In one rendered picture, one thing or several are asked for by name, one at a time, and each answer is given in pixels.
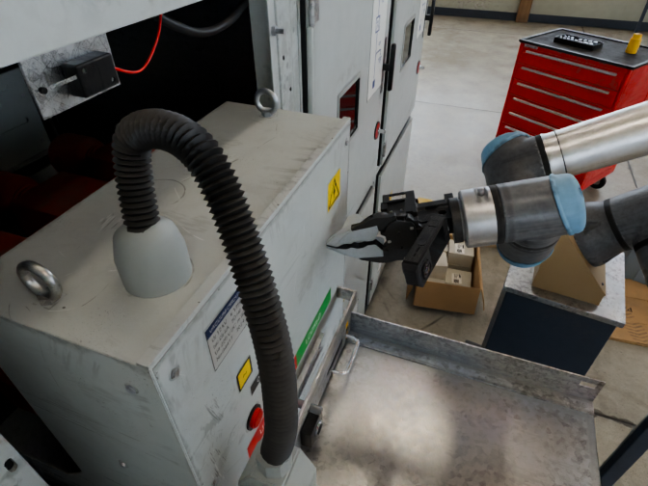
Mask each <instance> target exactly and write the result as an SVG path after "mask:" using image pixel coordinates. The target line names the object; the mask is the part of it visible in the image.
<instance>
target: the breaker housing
mask: <svg viewBox="0 0 648 486"><path fill-rule="evenodd" d="M350 120H351V118H348V117H343V118H342V119H339V118H333V117H326V116H319V115H314V114H307V113H301V112H294V111H287V110H282V109H278V110H277V112H276V113H274V114H273V116H272V117H268V118H264V117H263V116H262V115H261V112H260V111H258V109H257V108H256V106H255V105H250V104H243V103H237V102H230V101H226V102H225V103H223V104H222V105H220V106H219V107H217V108H216V109H214V110H213V111H212V112H210V113H209V114H207V115H206V116H204V117H203V118H201V119H200V120H198V121H197V123H198V124H200V125H201V127H203V128H205V129H206V131H207V133H210V134H211V135H212V136H213V140H216V141H218V147H219V148H222V149H224V150H223V154H224V155H227V156H228V159H227V161H226V162H230V163H231V165H230V169H233V170H235V172H234V174H233V175H234V176H239V178H238V179H237V181H236V182H237V183H241V184H242V185H241V187H240V190H243V191H245V192H244V194H243V197H246V198H248V199H247V200H246V202H245V203H247V204H250V207H249V208H248V210H251V211H253V213H252V215H251V216H250V217H253V218H256V219H255V220H254V222H253V224H256V225H257V227H256V229H255V230H257V231H260V233H259V234H261V233H262V232H263V230H264V229H265V228H266V227H267V225H268V224H269V223H270V222H271V220H272V219H273V218H274V217H275V215H276V214H277V213H278V212H279V210H280V209H281V208H282V206H283V205H284V204H285V202H286V201H287V200H288V199H289V197H290V196H291V195H292V194H293V192H294V191H295V190H296V189H297V187H298V186H299V185H300V184H301V182H302V181H303V180H304V179H305V177H306V176H307V175H308V174H309V172H310V171H311V170H312V168H313V167H314V166H315V165H316V163H317V162H318V161H319V160H320V158H321V157H322V156H323V155H324V153H325V152H326V151H327V150H328V148H329V147H330V146H331V145H332V143H333V142H334V141H335V140H336V138H337V137H338V136H339V134H340V133H341V132H342V131H343V129H344V128H345V127H346V126H347V124H348V123H350V122H351V121H350ZM151 155H152V157H150V158H151V160H152V162H150V164H151V165H152V168H150V169H151V170H153V173H152V174H151V176H153V180H152V181H153V182H154V185H153V186H152V187H154V188H155V191H154V192H153V193H155V194H156V197H155V199H156V200H157V203H156V205H158V208H157V209H156V210H157V211H159V214H158V215H160V216H165V217H168V218H169V219H171V220H172V221H173V222H174V223H175V225H176V227H177V228H178V230H179V231H180V233H181V234H182V236H183V238H184V240H185V243H186V246H187V250H188V254H189V257H190V261H191V265H192V274H191V276H190V278H189V280H188V281H187V283H186V284H185V285H184V286H182V287H181V288H180V289H178V290H177V291H175V292H173V293H170V294H168V295H165V296H162V297H158V298H140V297H136V296H133V295H131V294H130V293H129V292H127V291H126V289H125V288H124V286H123V283H122V279H121V277H120V274H119V272H118V270H117V267H116V265H115V262H114V255H113V235H114V233H115V231H116V230H117V229H118V228H119V227H120V226H121V225H122V224H123V221H124V219H122V215H123V213H121V210H122V207H120V203H122V202H120V201H119V197H120V195H118V194H117V192H118V191H119V190H120V189H118V188H116V185H117V184H118V183H117V182H116V181H115V178H117V177H115V178H114V179H112V180H111V181H109V182H108V183H106V184H105V185H103V186H102V187H101V188H99V189H98V190H96V191H95V192H93V193H92V194H91V195H90V196H88V197H87V198H86V199H84V200H83V201H81V202H79V203H78V204H76V205H75V206H73V207H72V208H71V209H69V210H68V211H66V212H65V213H63V214H62V215H60V216H59V217H57V218H56V219H55V220H53V221H52V222H50V223H49V224H47V225H46V226H44V227H43V228H41V229H40V230H38V231H37V232H35V233H34V234H32V235H31V236H29V237H28V238H26V239H25V240H24V241H22V242H21V243H19V244H18V245H16V246H15V247H13V248H12V249H10V250H9V251H8V252H6V253H5V254H3V255H2V256H0V367H1V368H2V370H3V371H4V372H5V373H6V375H7V376H8V377H9V379H10V380H11V381H12V382H13V384H14V385H15V386H16V388H17V389H18V390H19V392H20V393H21V394H22V395H23V397H24V398H25V399H26V400H27V402H28V403H29V404H30V406H31V407H32V408H33V409H34V411H35V412H36V413H37V414H38V416H39V417H40V419H41V420H42V421H43V422H44V424H45V425H46V426H47V428H48V429H49V430H50V431H51V433H52V434H53V435H54V436H55V438H56V439H57V440H58V442H59V443H60V444H61V445H62V447H63V448H64V449H65V450H66V452H67V453H68V455H69V456H70V457H71V458H72V460H73V461H74V462H75V463H76V465H77V466H78V467H79V469H80V470H81V472H71V473H69V472H66V471H64V470H62V469H60V468H58V467H55V466H53V465H51V464H49V463H47V462H45V461H43V460H41V459H40V458H37V457H35V456H33V455H31V454H29V453H27V452H25V451H23V450H21V449H18V448H16V447H14V449H15V450H16V451H17V452H19V453H21V454H23V455H25V456H27V457H29V458H31V459H32V461H33V462H34V463H35V464H36V465H37V466H38V467H39V468H40V469H41V470H42V472H43V473H44V475H45V476H47V477H49V478H51V479H54V480H56V481H58V482H60V483H62V484H64V485H66V486H201V484H200V482H199V480H198V478H197V475H196V473H195V470H194V468H193V466H192V463H191V461H190V459H189V456H188V454H187V451H186V449H185V447H184V444H183V442H182V440H181V438H180V436H179V433H178V431H177V429H176V425H175V422H174V420H173V418H172V415H171V413H170V411H169V408H168V406H167V403H166V401H165V399H164V396H163V394H162V392H161V390H160V388H159V385H158V383H157V381H156V378H155V376H154V373H153V371H152V369H153V368H154V367H155V366H156V364H157V363H158V362H159V360H160V359H161V358H162V357H163V355H164V354H165V353H166V352H167V350H168V349H169V348H170V347H171V345H172V344H173V343H174V342H175V340H176V339H177V338H178V336H179V335H180V334H181V333H182V331H183V330H184V329H185V328H186V326H187V325H188V324H189V323H190V321H191V320H192V319H193V318H194V316H195V315H196V314H197V313H198V311H199V310H200V309H201V308H202V306H203V305H204V304H205V302H206V301H207V300H208V299H209V297H210V296H211V295H212V294H213V292H214V291H215V290H216V289H217V287H218V286H219V285H220V284H221V282H222V281H223V280H224V279H225V277H226V276H227V275H228V274H229V272H230V269H231V268H232V266H229V262H230V259H227V258H226V257H227V255H228V253H225V252H224V250H225V249H226V247H225V246H222V243H223V242H224V240H222V239H219V237H220V236H221V234H222V233H219V232H216V231H217V230H218V228H219V227H215V226H214V225H215V223H216V222H217V221H215V220H212V219H211V218H212V217H213V215H214V214H212V213H208V212H209V211H210V209H211V207H207V206H206V205H207V204H208V201H204V200H203V199H204V197H205V195H203V194H201V191H202V188H198V185H199V182H194V180H195V178H196V177H195V176H191V173H192V172H188V169H187V168H186V167H184V164H182V163H181V162H180V160H177V158H176V157H174V156H173V155H171V154H169V153H168V152H166V151H164V150H161V149H156V150H155V151H153V152H152V153H151ZM257 237H259V235H258V236H257ZM23 260H33V261H35V262H37V263H39V264H41V265H42V266H44V267H45V268H47V269H48V270H49V271H50V272H51V273H52V274H53V275H54V276H55V277H56V278H57V279H58V281H59V282H60V284H61V286H62V289H63V293H62V296H61V298H60V299H59V300H58V301H56V302H55V303H54V304H53V305H48V306H42V305H41V304H40V302H39V300H38V298H37V296H36V294H34V293H33V292H32V291H30V290H29V289H28V288H27V287H26V286H25V285H24V284H23V283H22V281H21V280H20V279H19V277H18V276H17V274H16V266H17V264H18V263H20V262H21V261H23Z"/></svg>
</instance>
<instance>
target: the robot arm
mask: <svg viewBox="0 0 648 486"><path fill-rule="evenodd" d="M646 155H648V100H647V101H644V102H641V103H638V104H636V105H633V106H630V107H627V108H624V109H621V110H617V111H614V112H611V113H608V114H605V115H602V116H600V117H597V118H594V119H591V120H587V121H582V122H579V123H576V124H573V125H570V126H567V127H564V128H561V129H558V130H555V131H552V132H549V133H546V134H539V135H536V136H532V137H529V135H528V134H526V133H525V132H523V131H514V132H507V133H504V134H502V135H499V136H498V137H496V138H495V139H493V140H492V141H490V142H489V143H488V144H487V145H486V146H485V148H484V149H483V151H482V152H481V163H482V173H483V174H484V175H485V180H486V184H487V186H483V187H477V188H472V189H466V190H460V191H459V192H458V200H457V197H454V198H453V194H452V193H448V194H444V197H445V198H444V199H443V200H437V201H432V202H420V203H419V200H418V199H416V198H415V191H414V190H412V191H406V192H400V193H394V194H388V195H383V202H381V212H378V213H374V214H372V215H370V216H368V217H366V218H365V219H364V218H363V217H362V216H361V215H360V214H352V215H350V216H349V217H348V218H347V219H346V221H345V224H344V226H343V228H342V229H341V230H339V231H338V232H336V233H334V234H333V235H332V236H331V237H330V238H329V239H328V240H327V242H326V245H327V248H328V249H330V250H333V251H335V252H338V253H340V254H343V255H346V256H349V257H355V258H358V259H360V260H366V261H372V262H379V263H386V262H392V261H396V260H403V261H402V263H401V264H402V270H403V274H404V276H405V280H406V283H407V284H410V285H415V286H419V287H424V285H425V283H426V281H427V280H428V278H429V276H430V274H431V272H432V271H433V269H434V267H435V265H436V263H437V262H438V260H439V258H440V256H441V255H442V253H443V251H444V249H445V247H446V245H447V243H448V241H449V239H450V236H449V234H450V233H452V236H453V241H454V244H455V243H462V242H464V241H465V244H466V247H467V248H475V247H482V246H490V245H496V244H497V248H498V251H499V254H500V256H501V257H502V258H503V259H504V260H505V261H506V262H508V263H509V264H511V265H513V266H516V267H521V268H529V267H534V266H537V265H539V264H541V263H542V262H543V261H545V260H546V259H547V258H549V257H550V255H551V254H552V253H553V251H554V246H555V245H556V243H557V241H558V240H559V238H560V236H561V235H567V234H569V235H574V238H575V240H576V242H577V245H578V247H579V249H580V251H581V253H582V254H583V256H584V257H585V259H586V260H587V261H588V262H589V263H590V264H591V265H592V266H594V267H597V266H600V265H604V264H606V263H607V262H609V261H610V260H612V259H613V258H615V257H617V256H618V255H620V254H621V253H623V252H626V251H629V250H632V249H634V252H635V254H636V257H637V260H638V263H639V265H640V268H641V271H642V274H643V277H644V279H645V282H646V284H647V287H648V184H647V185H645V186H642V187H639V188H636V189H634V190H632V191H629V192H626V193H623V194H620V195H618V196H615V197H612V198H609V199H606V200H604V201H600V202H585V201H584V197H583V193H582V190H581V186H580V184H579V182H578V181H577V179H576V178H575V177H574V176H576V175H580V174H583V173H587V172H590V171H594V170H598V169H601V168H604V167H607V166H611V165H615V164H618V163H622V162H626V161H629V160H633V159H636V158H639V157H643V156H646ZM399 195H406V198H402V199H396V200H390V197H393V196H399ZM379 231H380V233H381V235H384V236H386V239H387V241H386V242H385V240H384V238H383V237H380V236H377V234H378V232H379ZM404 257H405V258H404Z"/></svg>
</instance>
